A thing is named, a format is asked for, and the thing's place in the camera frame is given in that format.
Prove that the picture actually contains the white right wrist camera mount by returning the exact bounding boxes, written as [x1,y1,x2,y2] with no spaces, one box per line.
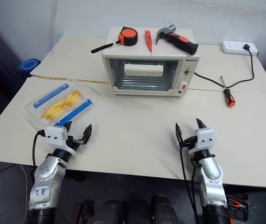
[188,127,216,154]

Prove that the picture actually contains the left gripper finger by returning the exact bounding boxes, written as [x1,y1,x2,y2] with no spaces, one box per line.
[81,124,93,144]
[64,120,73,137]

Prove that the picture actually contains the dark rounded shape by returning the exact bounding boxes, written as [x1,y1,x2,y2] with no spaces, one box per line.
[89,199,129,224]
[150,194,179,224]

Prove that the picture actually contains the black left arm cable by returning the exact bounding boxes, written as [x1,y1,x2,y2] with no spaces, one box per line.
[31,130,46,167]

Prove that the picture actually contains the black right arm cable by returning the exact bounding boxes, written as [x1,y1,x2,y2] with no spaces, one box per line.
[178,140,200,224]

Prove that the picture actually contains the glass oven door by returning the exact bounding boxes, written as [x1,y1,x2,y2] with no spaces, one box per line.
[106,57,180,92]

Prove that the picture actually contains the orange black hammer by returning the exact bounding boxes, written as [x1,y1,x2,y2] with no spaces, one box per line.
[156,24,199,56]

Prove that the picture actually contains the yellow fries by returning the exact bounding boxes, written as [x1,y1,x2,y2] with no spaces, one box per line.
[39,90,82,120]

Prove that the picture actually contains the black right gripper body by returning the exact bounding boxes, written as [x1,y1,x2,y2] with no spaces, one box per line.
[181,136,197,149]

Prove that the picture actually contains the white power strip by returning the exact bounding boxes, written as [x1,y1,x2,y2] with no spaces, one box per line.
[220,40,259,56]

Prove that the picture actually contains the orange test pen screwdriver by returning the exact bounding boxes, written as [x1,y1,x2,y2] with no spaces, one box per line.
[144,30,153,56]

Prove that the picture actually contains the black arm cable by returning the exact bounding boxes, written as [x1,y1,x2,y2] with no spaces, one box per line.
[31,130,46,167]
[178,140,200,224]

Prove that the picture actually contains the black power cable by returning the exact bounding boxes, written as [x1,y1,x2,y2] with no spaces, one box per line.
[194,43,256,89]

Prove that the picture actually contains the orange black screwdriver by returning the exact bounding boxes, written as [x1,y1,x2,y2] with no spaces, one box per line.
[219,75,236,108]

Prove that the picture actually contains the black tool case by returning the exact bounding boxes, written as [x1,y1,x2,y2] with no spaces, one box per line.
[225,193,250,221]

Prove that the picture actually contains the clear plastic container blue clips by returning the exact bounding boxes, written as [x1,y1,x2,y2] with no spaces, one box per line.
[25,78,96,129]

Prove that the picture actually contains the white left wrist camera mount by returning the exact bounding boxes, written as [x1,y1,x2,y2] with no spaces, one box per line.
[43,126,76,154]

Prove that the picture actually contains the orange handled pliers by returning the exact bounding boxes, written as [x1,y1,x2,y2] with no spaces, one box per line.
[227,197,246,210]

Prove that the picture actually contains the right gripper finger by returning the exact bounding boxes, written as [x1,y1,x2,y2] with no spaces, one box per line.
[195,118,207,130]
[175,122,185,147]

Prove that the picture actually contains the blue round object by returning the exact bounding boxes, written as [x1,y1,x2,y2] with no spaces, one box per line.
[19,58,41,73]

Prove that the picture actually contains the orange black tape measure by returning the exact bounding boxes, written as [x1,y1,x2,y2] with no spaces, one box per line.
[90,26,139,54]

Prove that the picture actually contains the cream toaster oven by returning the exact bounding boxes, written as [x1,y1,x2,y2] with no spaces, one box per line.
[101,27,201,97]

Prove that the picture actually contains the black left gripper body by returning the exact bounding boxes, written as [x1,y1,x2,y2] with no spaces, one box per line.
[65,135,85,150]

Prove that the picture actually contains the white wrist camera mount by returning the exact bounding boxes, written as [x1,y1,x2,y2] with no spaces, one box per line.
[188,127,216,154]
[43,126,76,154]

